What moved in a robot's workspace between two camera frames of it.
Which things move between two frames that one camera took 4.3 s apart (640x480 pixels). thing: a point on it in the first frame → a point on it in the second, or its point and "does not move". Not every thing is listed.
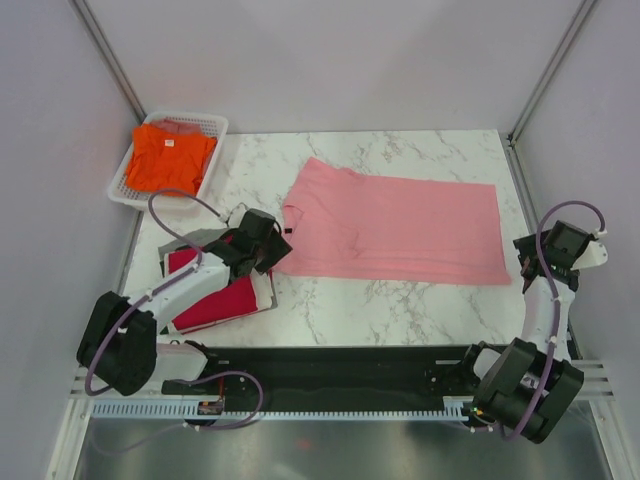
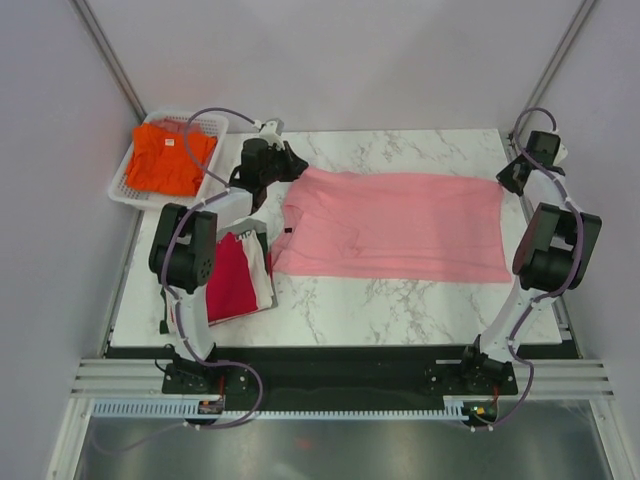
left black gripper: [279, 248] → [295, 167]
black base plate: [346, 372] does not move
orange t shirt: [168, 161] does not move
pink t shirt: [346, 225] does not move
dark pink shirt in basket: [177, 126] does not move
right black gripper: [525, 250] → [505, 179]
